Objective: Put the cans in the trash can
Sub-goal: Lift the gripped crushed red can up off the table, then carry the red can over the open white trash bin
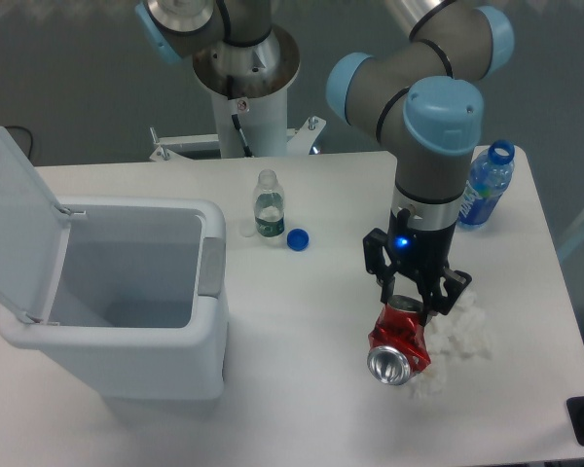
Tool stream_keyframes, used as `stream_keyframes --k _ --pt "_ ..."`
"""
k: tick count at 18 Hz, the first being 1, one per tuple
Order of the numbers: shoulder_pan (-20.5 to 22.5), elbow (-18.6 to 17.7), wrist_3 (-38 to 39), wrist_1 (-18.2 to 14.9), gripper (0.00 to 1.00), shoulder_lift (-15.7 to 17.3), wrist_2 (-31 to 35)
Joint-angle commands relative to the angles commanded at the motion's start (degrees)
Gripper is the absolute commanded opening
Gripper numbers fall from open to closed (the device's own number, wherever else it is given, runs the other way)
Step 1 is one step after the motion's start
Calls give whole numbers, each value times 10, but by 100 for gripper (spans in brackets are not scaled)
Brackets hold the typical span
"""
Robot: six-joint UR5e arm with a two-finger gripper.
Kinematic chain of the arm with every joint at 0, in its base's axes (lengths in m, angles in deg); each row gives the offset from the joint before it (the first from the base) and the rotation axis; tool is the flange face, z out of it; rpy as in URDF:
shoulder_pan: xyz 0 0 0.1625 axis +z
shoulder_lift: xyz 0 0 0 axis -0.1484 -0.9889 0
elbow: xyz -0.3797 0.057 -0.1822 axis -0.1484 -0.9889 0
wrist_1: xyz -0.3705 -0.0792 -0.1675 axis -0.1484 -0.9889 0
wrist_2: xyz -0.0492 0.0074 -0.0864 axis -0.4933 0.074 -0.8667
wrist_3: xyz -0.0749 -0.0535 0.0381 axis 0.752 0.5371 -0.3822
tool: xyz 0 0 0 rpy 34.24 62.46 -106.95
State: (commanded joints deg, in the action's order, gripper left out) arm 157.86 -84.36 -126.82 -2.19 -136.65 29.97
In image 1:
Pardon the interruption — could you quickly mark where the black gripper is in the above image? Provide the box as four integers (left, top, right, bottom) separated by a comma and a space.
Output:
362, 208, 472, 326

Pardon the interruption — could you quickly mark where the crushed red soda can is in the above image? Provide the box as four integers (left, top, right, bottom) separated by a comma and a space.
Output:
367, 295, 431, 385

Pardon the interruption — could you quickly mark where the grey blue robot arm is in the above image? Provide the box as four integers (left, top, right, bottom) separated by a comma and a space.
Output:
135, 1, 515, 322

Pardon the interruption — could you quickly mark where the white trash can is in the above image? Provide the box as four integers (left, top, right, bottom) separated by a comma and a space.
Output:
0, 197, 229, 404

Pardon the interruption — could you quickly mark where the white trash can lid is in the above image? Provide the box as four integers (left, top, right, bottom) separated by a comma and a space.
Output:
0, 126, 80, 323

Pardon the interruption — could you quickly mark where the crumpled white tissue paper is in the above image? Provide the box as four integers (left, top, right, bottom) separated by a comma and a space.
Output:
406, 291, 493, 399

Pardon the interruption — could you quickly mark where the blue plastic bottle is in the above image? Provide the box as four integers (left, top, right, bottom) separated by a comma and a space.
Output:
457, 139, 515, 230

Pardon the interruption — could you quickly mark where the blue bottle cap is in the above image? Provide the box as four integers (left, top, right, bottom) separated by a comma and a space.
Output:
286, 228, 310, 252

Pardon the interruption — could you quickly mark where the clear plastic bottle green label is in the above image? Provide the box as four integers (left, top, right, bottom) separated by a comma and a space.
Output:
252, 169, 285, 246

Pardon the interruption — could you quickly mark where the white bottle cap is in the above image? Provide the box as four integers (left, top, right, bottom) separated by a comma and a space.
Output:
238, 223, 256, 238

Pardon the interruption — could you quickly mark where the white pedestal base frame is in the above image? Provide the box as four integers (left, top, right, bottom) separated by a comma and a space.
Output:
149, 116, 327, 162

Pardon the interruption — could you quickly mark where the black cable on pedestal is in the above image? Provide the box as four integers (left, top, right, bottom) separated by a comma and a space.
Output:
226, 75, 253, 159

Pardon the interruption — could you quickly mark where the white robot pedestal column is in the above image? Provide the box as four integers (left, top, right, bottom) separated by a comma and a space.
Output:
193, 24, 300, 146

